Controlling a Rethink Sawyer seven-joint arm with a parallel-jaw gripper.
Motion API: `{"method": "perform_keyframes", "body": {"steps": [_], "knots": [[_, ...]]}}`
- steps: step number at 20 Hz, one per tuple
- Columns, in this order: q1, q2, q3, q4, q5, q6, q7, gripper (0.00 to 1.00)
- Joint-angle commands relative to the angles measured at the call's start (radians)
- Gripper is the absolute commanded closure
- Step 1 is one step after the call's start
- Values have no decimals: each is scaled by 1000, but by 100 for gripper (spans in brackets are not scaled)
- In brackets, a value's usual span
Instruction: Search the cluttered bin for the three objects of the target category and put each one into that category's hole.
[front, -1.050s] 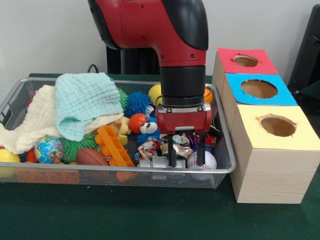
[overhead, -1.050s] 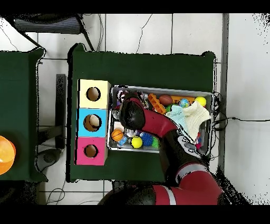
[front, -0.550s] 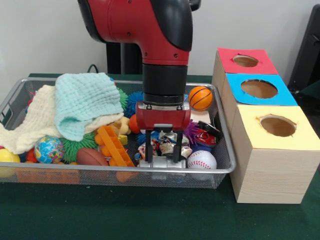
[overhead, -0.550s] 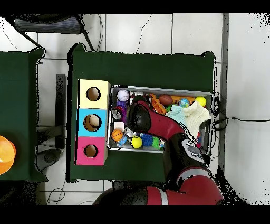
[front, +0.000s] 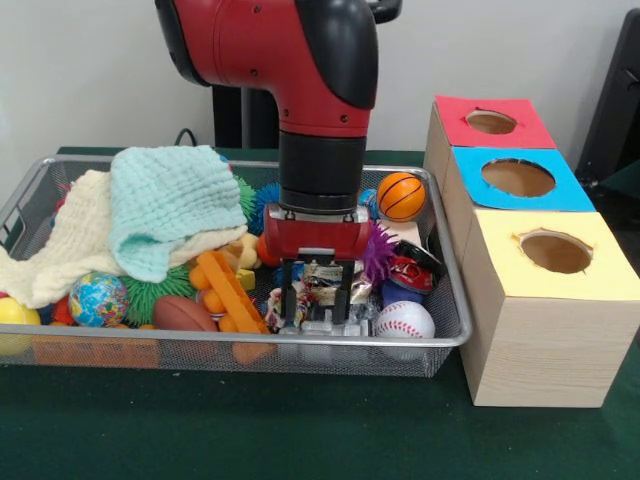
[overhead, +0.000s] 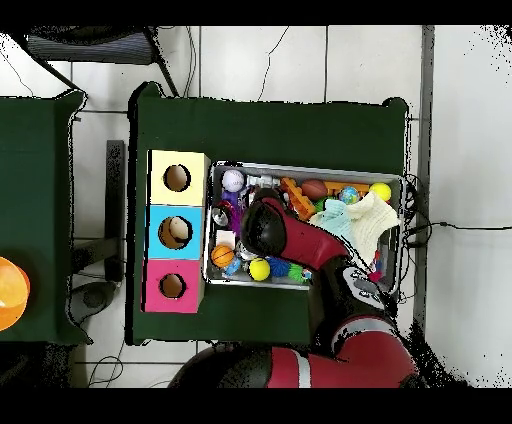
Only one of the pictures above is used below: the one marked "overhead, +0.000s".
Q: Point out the dark green side-table cloth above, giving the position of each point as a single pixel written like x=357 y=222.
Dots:
x=36 y=200

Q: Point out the white toy baseball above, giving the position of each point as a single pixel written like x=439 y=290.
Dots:
x=232 y=180

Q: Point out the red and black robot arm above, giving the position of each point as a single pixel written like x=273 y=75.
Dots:
x=312 y=240

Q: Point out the dark green table cloth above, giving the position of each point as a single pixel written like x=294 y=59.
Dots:
x=260 y=132

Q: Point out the brown toy football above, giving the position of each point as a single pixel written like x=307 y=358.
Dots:
x=314 y=189

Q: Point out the black chair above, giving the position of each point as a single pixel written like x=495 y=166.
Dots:
x=88 y=48

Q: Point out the plain yellow ball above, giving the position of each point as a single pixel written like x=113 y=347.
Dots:
x=380 y=192

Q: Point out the globe print ball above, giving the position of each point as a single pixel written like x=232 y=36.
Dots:
x=349 y=194

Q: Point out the orange plastic building brick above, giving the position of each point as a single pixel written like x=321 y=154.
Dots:
x=300 y=200

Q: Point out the orange plastic bowl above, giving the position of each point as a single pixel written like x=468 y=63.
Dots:
x=12 y=292

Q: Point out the blue spiky rubber ball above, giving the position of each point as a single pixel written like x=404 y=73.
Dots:
x=278 y=266

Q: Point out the black upright panel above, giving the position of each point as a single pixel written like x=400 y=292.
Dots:
x=115 y=200

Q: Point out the shallow silver mesh bin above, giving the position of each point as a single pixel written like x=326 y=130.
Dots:
x=240 y=170

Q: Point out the orange toy basketball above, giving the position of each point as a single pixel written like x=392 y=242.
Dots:
x=222 y=256

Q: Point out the yellow smiley ball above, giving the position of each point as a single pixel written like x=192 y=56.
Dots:
x=259 y=269

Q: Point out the wooden box with three holes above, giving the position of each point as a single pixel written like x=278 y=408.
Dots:
x=160 y=196

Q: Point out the cream waffle cloth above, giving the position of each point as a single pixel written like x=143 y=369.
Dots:
x=376 y=220

